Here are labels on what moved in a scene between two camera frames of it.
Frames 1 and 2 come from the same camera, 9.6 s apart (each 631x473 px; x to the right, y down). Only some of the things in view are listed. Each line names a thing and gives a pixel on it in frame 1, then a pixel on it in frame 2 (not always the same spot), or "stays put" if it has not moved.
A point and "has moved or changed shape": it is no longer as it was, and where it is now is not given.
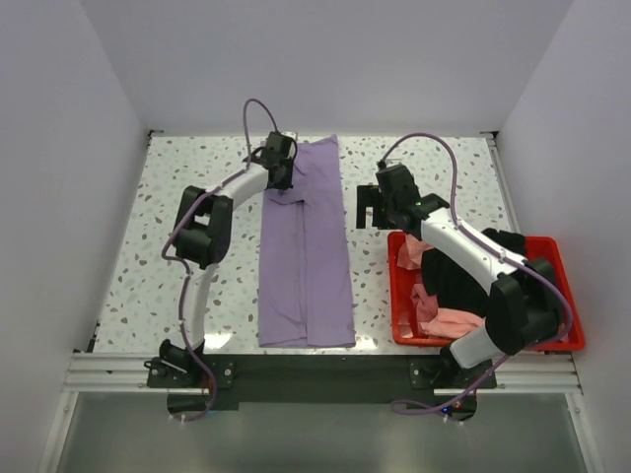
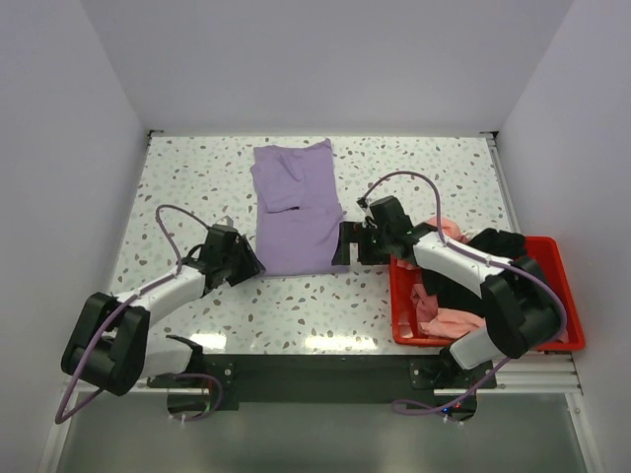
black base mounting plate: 313,378 stays put
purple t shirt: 306,294 has moved or changed shape
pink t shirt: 433,320 stays put
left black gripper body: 286,179 to 241,265
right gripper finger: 368,195 to 353,233
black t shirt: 452,290 stays put
